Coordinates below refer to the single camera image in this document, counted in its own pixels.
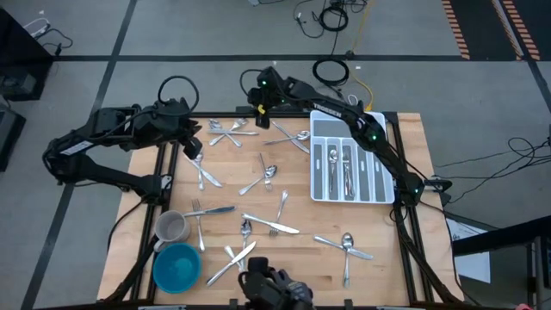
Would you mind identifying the yellow floor cable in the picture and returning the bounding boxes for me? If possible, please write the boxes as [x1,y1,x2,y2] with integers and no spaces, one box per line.
[349,0,375,112]

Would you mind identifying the black workbench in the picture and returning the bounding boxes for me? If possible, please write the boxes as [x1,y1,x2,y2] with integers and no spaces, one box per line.
[451,214,551,310]

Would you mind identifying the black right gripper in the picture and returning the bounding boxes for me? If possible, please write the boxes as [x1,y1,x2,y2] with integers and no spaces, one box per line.
[249,84,281,129]

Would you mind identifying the coiled black floor cable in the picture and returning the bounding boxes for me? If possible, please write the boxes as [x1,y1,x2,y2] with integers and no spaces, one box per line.
[311,57,350,87]
[317,3,350,33]

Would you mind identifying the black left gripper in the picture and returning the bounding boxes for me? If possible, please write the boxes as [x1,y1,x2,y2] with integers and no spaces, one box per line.
[174,112,204,160]

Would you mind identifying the silver fork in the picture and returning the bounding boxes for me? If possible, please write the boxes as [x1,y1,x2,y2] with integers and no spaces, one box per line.
[269,189,290,238]
[191,198,207,253]
[342,149,356,199]
[223,245,246,273]

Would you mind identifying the spoon and knife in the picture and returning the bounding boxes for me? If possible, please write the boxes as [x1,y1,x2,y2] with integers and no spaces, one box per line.
[185,155,224,189]
[257,152,274,192]

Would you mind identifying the grey ceramic mug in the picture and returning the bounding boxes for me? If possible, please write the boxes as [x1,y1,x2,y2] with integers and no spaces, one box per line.
[152,209,192,253]

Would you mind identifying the teal bowl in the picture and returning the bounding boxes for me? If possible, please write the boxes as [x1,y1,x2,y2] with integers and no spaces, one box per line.
[152,242,203,295]

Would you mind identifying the loose black floor cables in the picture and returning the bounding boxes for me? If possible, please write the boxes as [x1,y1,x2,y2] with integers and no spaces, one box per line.
[434,135,551,206]

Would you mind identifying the pile of silver cutlery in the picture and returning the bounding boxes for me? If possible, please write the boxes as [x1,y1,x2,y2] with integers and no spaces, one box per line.
[101,109,466,310]

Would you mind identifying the white paper sheet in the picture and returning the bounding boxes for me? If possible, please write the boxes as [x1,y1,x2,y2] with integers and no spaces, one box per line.
[445,217,492,284]

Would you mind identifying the white plastic cutlery tray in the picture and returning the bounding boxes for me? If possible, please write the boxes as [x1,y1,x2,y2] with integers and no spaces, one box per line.
[308,109,396,205]

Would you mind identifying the white adapter cable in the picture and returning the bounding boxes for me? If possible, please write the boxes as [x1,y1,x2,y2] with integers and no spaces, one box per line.
[22,16,52,39]

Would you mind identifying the black hazard-striped floor mat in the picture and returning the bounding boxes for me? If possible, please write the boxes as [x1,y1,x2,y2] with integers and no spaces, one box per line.
[441,0,551,62]

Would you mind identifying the black cabinet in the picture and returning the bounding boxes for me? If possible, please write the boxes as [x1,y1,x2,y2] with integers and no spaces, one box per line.
[0,7,55,102]

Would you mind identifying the black equipment case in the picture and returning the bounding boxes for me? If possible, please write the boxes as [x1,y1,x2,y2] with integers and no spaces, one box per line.
[0,96,27,172]

